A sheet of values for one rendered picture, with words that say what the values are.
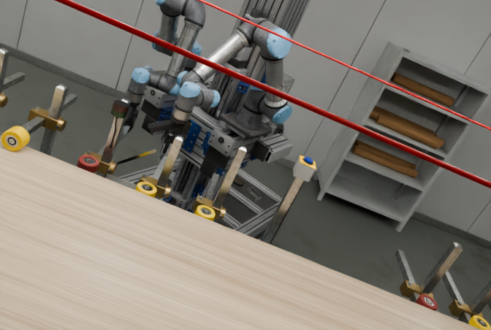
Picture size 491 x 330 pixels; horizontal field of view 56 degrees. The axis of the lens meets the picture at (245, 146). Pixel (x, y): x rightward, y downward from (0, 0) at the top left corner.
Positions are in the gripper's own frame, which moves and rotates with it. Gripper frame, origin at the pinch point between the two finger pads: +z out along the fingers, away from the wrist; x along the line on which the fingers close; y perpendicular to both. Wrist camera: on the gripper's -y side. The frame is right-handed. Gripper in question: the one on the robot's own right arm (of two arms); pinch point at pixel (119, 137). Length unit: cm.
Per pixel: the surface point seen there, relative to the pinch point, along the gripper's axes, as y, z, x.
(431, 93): 214, -48, -210
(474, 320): -45, -8, -171
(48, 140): -33.5, -4.1, 20.3
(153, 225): -65, -7, -34
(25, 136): -52, -14, 22
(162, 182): -33.5, -5.8, -29.2
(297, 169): -35, -36, -77
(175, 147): -33, -24, -29
